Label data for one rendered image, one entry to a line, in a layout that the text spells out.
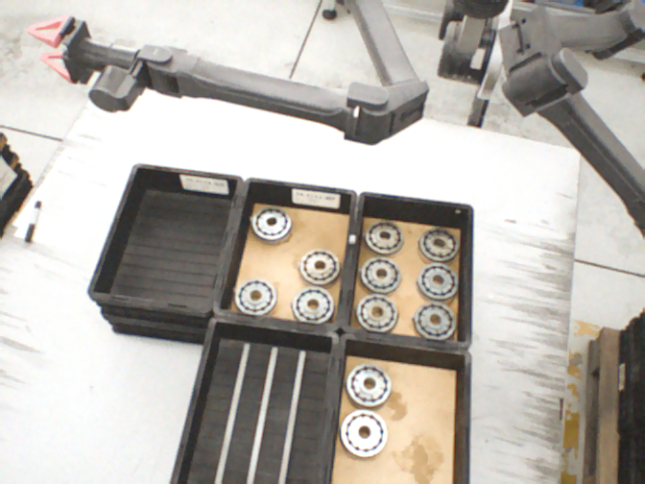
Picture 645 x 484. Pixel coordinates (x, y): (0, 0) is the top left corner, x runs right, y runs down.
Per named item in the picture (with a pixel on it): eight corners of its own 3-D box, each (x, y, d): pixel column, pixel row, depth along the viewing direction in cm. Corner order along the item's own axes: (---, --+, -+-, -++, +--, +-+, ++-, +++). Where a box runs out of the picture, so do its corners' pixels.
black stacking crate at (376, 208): (356, 215, 175) (359, 191, 166) (464, 229, 174) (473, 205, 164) (339, 350, 155) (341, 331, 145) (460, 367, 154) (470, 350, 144)
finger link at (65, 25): (29, 62, 116) (77, 73, 115) (13, 32, 110) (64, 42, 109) (46, 37, 119) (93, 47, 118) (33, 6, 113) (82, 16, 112)
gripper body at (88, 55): (76, 84, 118) (113, 92, 117) (58, 41, 109) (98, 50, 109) (91, 60, 121) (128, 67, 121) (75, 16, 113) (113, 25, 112)
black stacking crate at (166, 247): (144, 188, 178) (134, 163, 169) (248, 202, 177) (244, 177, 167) (99, 317, 158) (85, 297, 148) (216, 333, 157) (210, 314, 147)
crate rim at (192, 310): (135, 167, 170) (133, 161, 168) (246, 181, 169) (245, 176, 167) (87, 301, 150) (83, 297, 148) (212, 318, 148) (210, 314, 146)
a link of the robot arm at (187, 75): (385, 128, 115) (392, 84, 106) (378, 152, 112) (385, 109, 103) (162, 78, 120) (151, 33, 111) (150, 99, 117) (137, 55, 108)
